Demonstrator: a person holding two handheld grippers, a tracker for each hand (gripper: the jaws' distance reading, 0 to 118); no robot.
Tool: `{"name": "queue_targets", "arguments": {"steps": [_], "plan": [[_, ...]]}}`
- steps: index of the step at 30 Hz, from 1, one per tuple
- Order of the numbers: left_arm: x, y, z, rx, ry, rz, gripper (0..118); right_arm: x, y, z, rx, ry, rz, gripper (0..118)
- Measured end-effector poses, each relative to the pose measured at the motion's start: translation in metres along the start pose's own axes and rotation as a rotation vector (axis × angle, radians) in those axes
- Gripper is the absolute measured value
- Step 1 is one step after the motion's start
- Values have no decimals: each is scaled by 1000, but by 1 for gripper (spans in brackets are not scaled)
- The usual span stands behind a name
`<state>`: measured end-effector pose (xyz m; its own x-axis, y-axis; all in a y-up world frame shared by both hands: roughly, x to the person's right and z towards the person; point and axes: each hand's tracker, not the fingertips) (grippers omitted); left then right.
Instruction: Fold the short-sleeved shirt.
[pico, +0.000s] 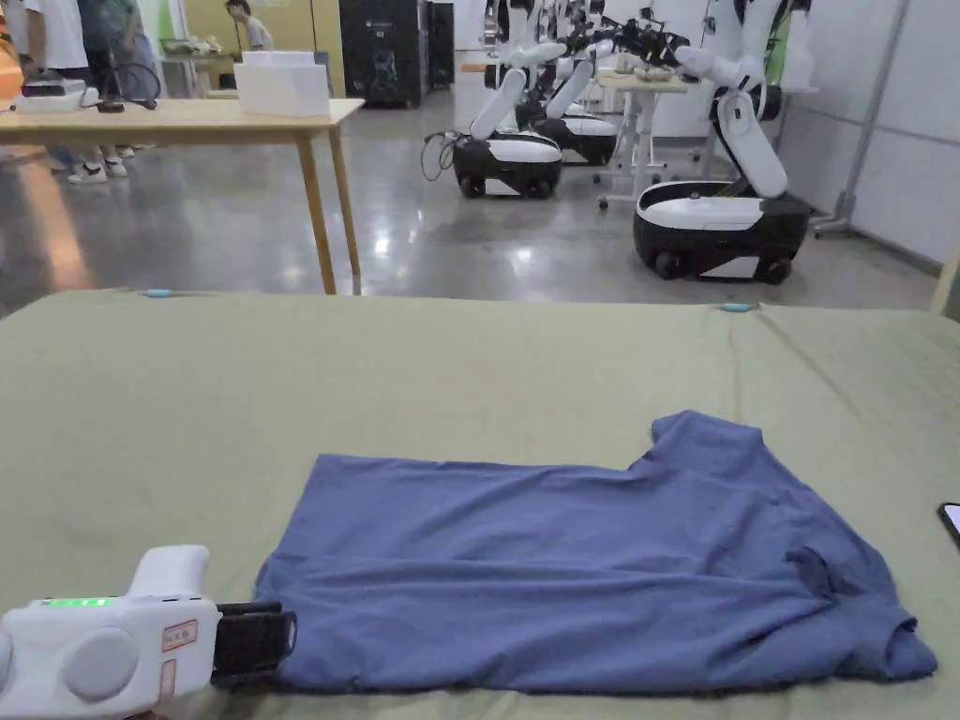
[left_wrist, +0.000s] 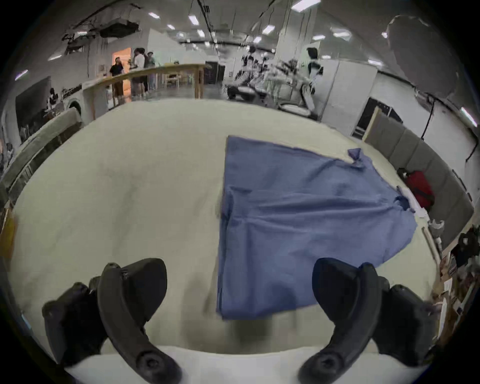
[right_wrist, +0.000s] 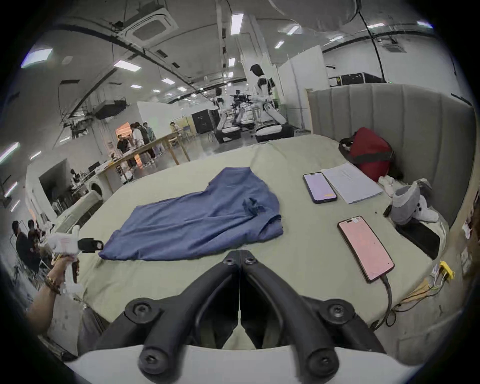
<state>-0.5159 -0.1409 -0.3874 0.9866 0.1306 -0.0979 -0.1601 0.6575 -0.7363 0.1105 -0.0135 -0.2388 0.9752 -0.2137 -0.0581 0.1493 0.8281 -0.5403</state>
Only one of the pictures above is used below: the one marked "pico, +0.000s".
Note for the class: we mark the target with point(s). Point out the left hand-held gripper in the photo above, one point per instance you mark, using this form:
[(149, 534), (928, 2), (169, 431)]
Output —
[(97, 660)]

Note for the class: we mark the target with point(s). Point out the blue shirt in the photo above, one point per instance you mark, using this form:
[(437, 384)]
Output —
[(570, 577)]

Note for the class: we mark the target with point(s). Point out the small blue sheet clip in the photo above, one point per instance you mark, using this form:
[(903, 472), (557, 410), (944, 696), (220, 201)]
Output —
[(736, 307), (160, 293)]

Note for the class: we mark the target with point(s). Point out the bed with pale green sheet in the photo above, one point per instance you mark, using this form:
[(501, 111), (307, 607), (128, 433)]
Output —
[(420, 375)]

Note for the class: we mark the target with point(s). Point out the group of people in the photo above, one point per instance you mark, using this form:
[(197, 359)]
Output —
[(67, 37)]

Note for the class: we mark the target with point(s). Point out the white and black wheeled robot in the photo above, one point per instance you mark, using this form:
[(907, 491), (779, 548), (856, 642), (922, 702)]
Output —
[(585, 131), (510, 154)]

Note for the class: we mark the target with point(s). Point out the black cabinet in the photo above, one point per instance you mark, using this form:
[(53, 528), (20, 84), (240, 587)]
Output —
[(382, 52)]

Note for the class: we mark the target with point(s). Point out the large white and black robot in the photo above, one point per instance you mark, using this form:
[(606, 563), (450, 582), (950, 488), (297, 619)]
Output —
[(720, 217)]

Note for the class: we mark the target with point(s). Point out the white desk on castors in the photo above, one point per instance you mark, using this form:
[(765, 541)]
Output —
[(641, 94)]

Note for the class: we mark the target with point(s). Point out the black phone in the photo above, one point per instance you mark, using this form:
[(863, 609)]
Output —
[(951, 523)]

